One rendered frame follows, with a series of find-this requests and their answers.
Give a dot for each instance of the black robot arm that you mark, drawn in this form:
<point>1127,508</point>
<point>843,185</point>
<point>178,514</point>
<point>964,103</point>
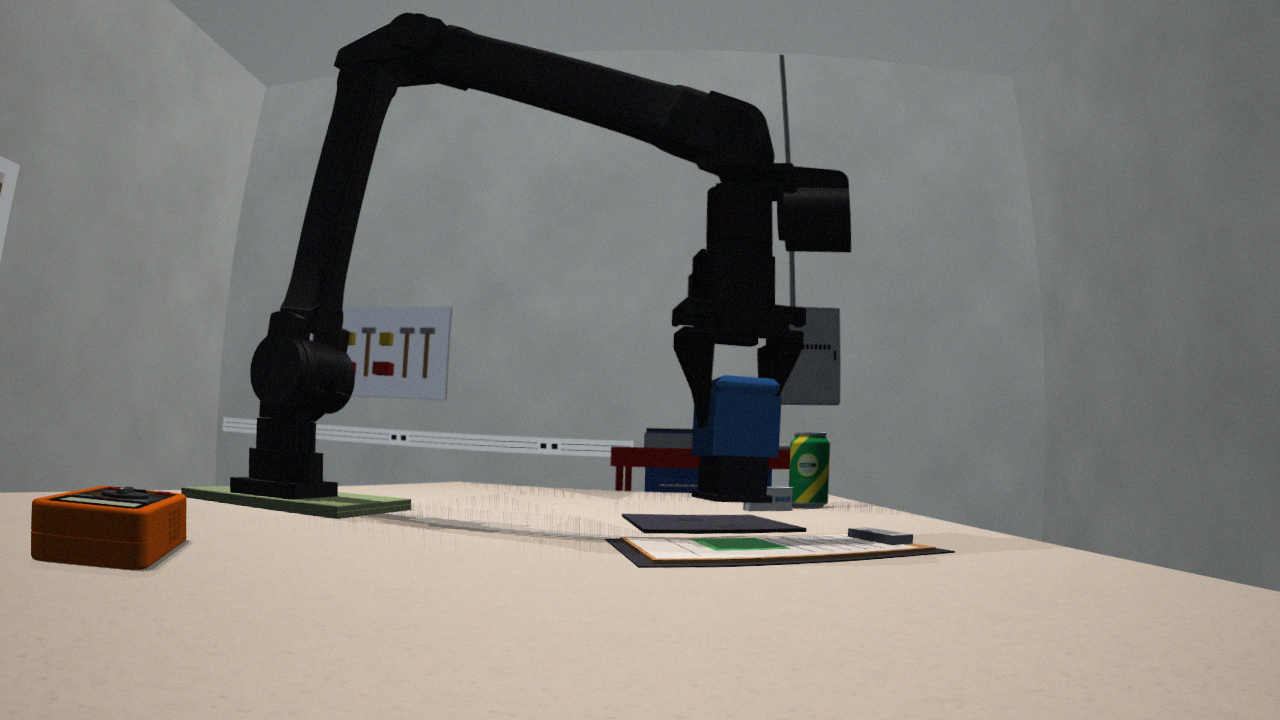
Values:
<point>289,372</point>

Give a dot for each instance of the green and yellow drink can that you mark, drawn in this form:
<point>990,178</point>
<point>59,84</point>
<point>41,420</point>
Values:
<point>809,470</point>

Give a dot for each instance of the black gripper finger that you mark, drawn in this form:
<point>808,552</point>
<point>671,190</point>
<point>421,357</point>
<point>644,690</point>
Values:
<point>695,352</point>
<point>786,351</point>

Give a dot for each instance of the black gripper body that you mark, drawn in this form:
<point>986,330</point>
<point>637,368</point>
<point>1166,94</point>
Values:
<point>738,294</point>

